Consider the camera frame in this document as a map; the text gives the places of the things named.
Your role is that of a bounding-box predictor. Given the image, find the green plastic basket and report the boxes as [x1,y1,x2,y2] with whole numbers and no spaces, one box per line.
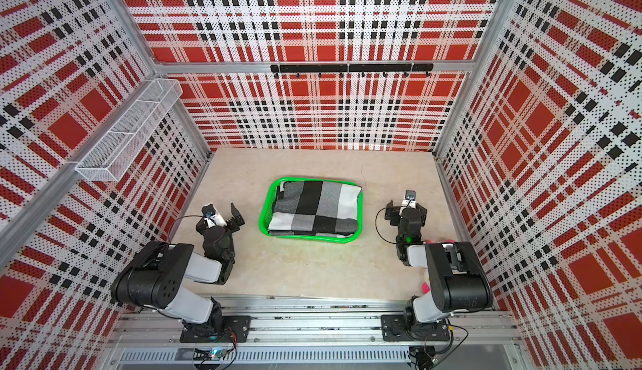
[257,176,364,244]

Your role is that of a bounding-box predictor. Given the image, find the grey black white checked scarf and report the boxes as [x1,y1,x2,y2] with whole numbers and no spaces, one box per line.
[266,178,362,239]

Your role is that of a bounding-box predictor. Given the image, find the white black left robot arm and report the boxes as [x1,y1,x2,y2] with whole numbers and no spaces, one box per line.
[110,204,251,343]

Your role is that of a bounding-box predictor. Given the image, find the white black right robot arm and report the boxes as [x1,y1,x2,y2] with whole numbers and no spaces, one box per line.
[384,200,493,339]

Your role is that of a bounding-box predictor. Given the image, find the pink white plush toy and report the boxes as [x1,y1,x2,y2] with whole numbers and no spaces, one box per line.
[424,242,455,292]

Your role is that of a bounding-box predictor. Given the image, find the green circuit board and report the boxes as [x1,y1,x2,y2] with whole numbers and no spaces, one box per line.
[192,348,229,362]

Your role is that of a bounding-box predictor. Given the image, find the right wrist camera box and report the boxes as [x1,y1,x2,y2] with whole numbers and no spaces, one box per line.
[401,190,416,208]

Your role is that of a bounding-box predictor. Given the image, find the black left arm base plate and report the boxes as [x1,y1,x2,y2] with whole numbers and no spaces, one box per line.
[180,316,252,343]

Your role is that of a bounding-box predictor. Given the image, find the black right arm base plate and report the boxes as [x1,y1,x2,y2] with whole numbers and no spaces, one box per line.
[381,315,451,343]

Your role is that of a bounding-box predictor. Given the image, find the black wall hook rail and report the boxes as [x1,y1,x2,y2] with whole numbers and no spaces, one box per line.
[270,63,435,76]

